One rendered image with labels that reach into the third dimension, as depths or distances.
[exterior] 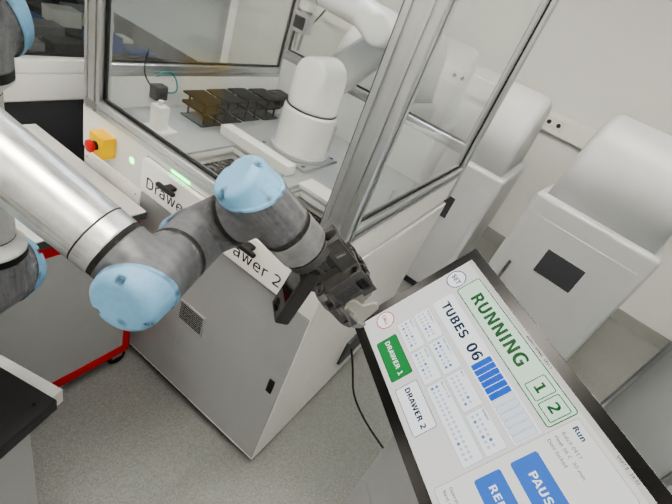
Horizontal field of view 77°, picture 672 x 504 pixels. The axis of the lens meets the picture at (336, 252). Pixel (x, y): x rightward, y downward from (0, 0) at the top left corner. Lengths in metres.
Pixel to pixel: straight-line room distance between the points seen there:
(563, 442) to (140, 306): 0.60
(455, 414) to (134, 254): 0.56
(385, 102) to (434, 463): 0.65
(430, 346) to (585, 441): 0.28
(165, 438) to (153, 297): 1.38
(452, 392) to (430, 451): 0.10
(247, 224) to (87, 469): 1.36
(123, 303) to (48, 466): 1.35
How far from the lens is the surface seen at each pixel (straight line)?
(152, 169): 1.39
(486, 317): 0.84
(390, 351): 0.87
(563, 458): 0.74
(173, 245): 0.50
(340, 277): 0.62
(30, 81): 1.96
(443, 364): 0.82
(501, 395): 0.78
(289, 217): 0.53
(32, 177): 0.51
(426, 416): 0.80
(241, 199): 0.50
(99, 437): 1.82
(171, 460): 1.77
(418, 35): 0.86
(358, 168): 0.92
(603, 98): 3.92
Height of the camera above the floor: 1.58
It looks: 33 degrees down
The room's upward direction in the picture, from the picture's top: 23 degrees clockwise
